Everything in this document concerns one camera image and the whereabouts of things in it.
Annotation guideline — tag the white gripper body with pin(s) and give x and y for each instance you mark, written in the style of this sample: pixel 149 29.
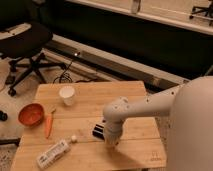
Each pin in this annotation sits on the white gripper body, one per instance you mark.
pixel 112 132

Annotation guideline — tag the far office chair base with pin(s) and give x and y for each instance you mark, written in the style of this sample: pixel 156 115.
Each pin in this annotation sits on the far office chair base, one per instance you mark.
pixel 207 11

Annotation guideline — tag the orange carrot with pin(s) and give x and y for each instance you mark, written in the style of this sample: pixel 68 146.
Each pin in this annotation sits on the orange carrot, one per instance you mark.
pixel 48 123

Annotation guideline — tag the orange bowl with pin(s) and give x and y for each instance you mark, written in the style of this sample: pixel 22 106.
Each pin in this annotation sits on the orange bowl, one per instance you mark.
pixel 31 115

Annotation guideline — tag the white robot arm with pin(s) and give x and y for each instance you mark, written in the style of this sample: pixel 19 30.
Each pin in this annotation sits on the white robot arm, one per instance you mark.
pixel 190 109

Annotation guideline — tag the white glue bottle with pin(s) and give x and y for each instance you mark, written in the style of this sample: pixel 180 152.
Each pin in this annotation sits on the white glue bottle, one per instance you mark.
pixel 55 152

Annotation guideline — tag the white paper cup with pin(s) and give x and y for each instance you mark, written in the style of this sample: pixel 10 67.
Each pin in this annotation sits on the white paper cup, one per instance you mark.
pixel 67 94

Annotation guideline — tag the black office chair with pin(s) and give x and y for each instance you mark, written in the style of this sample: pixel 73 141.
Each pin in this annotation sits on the black office chair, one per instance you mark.
pixel 22 39

